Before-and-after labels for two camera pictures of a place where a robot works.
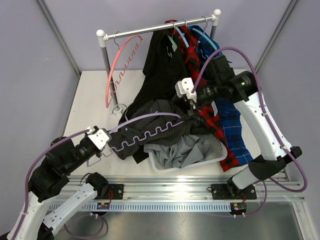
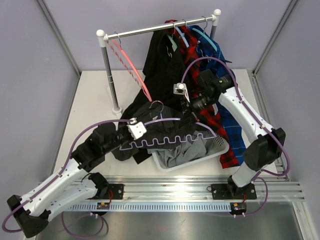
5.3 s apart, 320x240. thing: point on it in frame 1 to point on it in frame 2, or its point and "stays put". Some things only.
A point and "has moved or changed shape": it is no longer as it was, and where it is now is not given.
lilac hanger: (93, 159) to (161, 118)
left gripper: (99, 153) to (126, 128)
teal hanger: (203, 33) stays put
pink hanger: (107, 103) to (135, 69)
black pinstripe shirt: (162, 121) has moved or changed shape
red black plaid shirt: (196, 71) stays put
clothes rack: (102, 38) stays put
